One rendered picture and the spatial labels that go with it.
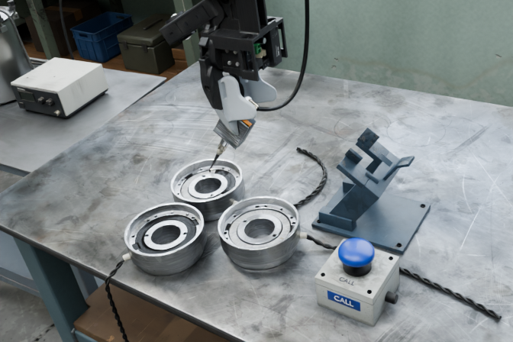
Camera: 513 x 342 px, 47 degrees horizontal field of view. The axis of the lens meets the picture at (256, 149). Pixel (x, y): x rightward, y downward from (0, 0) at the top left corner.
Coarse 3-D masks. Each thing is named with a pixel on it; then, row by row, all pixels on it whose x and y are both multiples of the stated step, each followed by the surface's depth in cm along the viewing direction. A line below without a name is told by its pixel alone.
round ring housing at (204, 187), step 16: (208, 160) 89; (224, 160) 88; (176, 176) 87; (208, 176) 87; (240, 176) 84; (176, 192) 85; (192, 192) 84; (208, 192) 89; (240, 192) 84; (208, 208) 81; (224, 208) 82
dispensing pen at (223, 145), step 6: (252, 102) 76; (240, 120) 78; (252, 120) 79; (252, 126) 79; (222, 144) 83; (228, 144) 83; (240, 144) 82; (222, 150) 84; (216, 156) 85; (210, 168) 88
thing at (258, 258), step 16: (240, 208) 80; (256, 208) 80; (272, 208) 79; (288, 208) 78; (224, 224) 78; (240, 224) 77; (256, 224) 78; (272, 224) 77; (224, 240) 73; (256, 240) 74; (272, 240) 74; (288, 240) 72; (240, 256) 72; (256, 256) 72; (272, 256) 72; (288, 256) 74
